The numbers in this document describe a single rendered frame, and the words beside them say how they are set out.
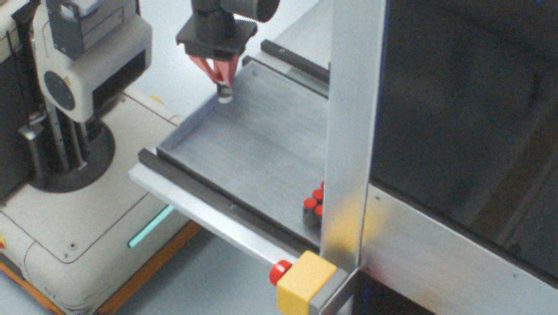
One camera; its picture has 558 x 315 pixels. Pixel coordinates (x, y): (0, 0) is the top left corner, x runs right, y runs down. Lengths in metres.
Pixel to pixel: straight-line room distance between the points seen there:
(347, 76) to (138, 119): 1.51
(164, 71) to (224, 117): 1.38
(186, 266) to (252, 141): 0.97
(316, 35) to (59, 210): 0.86
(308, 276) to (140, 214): 1.08
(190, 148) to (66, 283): 0.72
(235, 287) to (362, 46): 1.56
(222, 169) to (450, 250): 0.56
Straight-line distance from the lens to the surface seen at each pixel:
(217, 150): 1.63
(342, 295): 1.31
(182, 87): 2.99
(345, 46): 1.04
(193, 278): 2.54
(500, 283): 1.16
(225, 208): 1.53
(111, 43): 1.97
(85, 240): 2.30
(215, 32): 1.30
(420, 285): 1.26
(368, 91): 1.06
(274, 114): 1.68
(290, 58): 1.76
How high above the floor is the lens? 2.11
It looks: 49 degrees down
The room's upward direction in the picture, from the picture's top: straight up
